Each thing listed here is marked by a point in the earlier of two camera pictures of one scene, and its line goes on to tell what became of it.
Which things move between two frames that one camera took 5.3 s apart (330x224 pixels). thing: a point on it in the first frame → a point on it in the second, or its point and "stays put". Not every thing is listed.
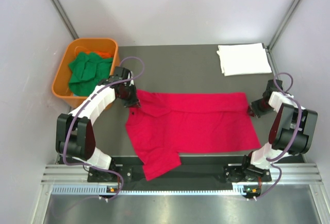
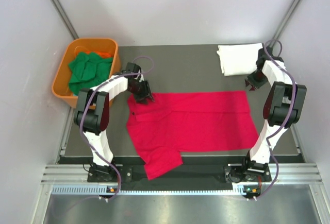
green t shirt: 86,71 stays put
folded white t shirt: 244,59 stays put
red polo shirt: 167,123 stays put
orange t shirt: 103,54 stays put
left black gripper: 133,102 → 145,93
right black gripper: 256,111 → 257,85
